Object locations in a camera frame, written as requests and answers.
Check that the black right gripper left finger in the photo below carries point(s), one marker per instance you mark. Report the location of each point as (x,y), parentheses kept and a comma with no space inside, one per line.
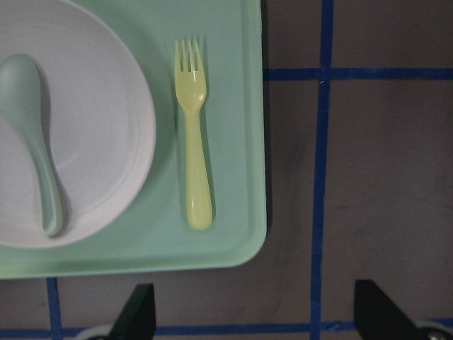
(137,319)

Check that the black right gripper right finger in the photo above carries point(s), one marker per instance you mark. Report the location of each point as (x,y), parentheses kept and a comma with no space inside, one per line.
(377,317)

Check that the white round plate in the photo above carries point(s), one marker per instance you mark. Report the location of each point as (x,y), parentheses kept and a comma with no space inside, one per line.
(99,123)

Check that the yellow plastic fork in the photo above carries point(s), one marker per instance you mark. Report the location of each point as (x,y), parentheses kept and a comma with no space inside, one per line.
(191,92)

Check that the mint green tray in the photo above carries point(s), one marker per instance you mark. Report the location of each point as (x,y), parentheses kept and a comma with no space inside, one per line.
(153,233)

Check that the grey-green plastic spoon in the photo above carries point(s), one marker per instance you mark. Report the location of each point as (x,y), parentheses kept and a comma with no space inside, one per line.
(21,105)

